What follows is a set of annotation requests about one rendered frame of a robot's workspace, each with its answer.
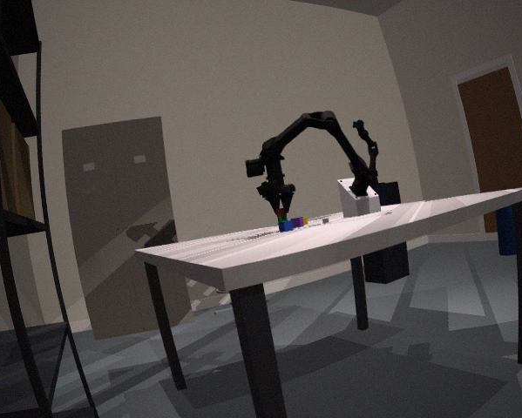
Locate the purple cube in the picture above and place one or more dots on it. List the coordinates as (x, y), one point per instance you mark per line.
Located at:
(298, 222)

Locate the blue block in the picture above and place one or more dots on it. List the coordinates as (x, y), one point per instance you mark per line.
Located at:
(286, 226)

